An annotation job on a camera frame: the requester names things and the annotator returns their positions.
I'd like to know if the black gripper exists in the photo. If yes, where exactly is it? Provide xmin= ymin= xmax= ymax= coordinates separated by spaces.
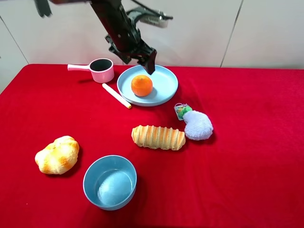
xmin=104 ymin=22 xmax=157 ymax=75

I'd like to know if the orange mandarin fruit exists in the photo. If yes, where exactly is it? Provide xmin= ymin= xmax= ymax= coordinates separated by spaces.
xmin=131 ymin=75 xmax=153 ymax=97

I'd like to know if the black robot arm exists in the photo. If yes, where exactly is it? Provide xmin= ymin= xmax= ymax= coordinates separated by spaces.
xmin=89 ymin=0 xmax=157 ymax=75

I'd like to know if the light blue plate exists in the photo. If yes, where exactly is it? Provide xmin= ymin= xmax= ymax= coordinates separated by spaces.
xmin=117 ymin=65 xmax=179 ymax=107

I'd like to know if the pink toy saucepan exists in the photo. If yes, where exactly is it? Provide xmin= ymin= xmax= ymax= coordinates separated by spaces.
xmin=67 ymin=58 xmax=114 ymax=84

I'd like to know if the white marker pen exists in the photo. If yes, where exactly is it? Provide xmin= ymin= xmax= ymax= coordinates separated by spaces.
xmin=102 ymin=83 xmax=132 ymax=109

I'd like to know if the paper hang tag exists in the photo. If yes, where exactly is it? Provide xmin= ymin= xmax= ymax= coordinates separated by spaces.
xmin=174 ymin=103 xmax=193 ymax=121

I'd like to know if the long striped bread loaf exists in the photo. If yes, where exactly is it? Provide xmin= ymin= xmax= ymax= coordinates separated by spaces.
xmin=131 ymin=125 xmax=186 ymax=151

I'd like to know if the lavender plush toy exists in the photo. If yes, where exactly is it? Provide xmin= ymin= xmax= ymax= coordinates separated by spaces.
xmin=183 ymin=110 xmax=213 ymax=141

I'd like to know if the blue bowl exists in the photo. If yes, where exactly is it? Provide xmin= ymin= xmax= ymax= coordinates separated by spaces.
xmin=83 ymin=155 xmax=137 ymax=211

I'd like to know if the round bread roll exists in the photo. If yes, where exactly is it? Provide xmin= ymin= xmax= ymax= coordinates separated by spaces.
xmin=35 ymin=136 xmax=79 ymax=175

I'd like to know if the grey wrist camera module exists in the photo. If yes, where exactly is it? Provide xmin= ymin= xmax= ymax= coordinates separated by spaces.
xmin=126 ymin=7 xmax=173 ymax=28

